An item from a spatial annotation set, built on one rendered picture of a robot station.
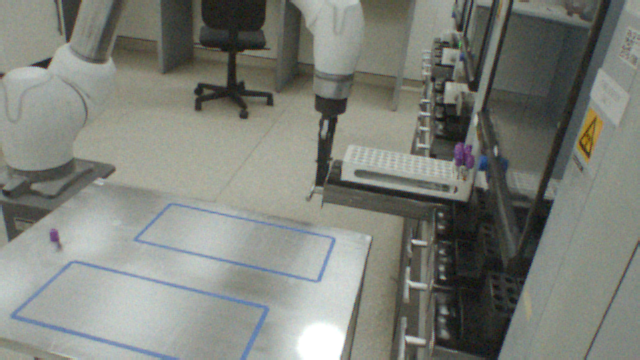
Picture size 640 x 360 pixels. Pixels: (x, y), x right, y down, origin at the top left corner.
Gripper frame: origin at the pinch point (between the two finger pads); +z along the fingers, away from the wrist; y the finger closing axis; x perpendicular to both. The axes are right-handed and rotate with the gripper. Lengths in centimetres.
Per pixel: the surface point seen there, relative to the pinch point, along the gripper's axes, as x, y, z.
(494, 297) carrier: -35, -47, -8
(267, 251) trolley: 3.1, -38.8, -2.1
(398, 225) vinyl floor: -26, 115, 80
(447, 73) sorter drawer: -34, 119, 2
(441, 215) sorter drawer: -28.6, -13.5, -1.9
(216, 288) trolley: 8, -51, -2
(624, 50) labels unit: -36, -59, -49
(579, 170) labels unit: -36, -59, -36
